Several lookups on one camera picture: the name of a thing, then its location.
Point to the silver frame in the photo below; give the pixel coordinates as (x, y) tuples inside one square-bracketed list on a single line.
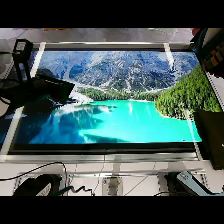
[(100, 158)]

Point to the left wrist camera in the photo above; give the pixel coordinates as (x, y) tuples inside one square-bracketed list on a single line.
[(22, 50)]

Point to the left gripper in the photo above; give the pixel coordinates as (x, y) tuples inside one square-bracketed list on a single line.
[(53, 87)]

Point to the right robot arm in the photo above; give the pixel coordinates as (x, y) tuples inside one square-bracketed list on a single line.
[(186, 185)]

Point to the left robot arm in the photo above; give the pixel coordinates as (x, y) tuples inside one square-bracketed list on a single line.
[(13, 93)]

